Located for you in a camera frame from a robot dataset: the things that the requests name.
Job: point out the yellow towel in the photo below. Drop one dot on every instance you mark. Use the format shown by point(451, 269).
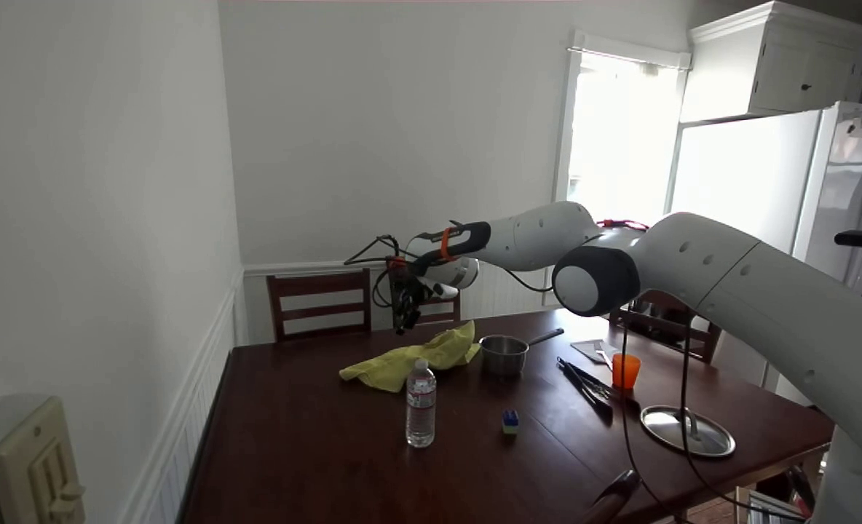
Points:
point(403, 367)

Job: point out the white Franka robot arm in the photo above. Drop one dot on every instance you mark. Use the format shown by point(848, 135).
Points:
point(762, 281)

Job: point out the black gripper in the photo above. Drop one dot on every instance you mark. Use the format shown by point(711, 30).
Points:
point(408, 281)

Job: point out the dark wooden chair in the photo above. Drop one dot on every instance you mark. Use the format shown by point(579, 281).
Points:
point(666, 322)
point(318, 282)
point(443, 308)

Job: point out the bright window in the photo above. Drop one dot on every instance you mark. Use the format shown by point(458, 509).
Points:
point(621, 127)

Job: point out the white paper card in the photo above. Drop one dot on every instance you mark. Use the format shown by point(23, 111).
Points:
point(593, 349)

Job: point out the orange plastic cup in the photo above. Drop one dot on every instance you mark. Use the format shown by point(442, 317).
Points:
point(625, 374)

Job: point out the cream wall switch plate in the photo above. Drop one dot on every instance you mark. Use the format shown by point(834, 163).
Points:
point(33, 466)

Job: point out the clear plastic water bottle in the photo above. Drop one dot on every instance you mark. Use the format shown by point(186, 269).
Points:
point(422, 407)

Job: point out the small blue green block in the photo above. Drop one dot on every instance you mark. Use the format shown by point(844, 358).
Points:
point(512, 421)

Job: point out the steel pot lid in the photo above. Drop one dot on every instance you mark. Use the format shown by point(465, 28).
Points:
point(690, 435)

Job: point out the white wall cabinet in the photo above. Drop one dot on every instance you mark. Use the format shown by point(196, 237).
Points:
point(791, 60)

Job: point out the white refrigerator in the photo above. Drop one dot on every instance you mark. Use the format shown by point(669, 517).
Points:
point(740, 154)

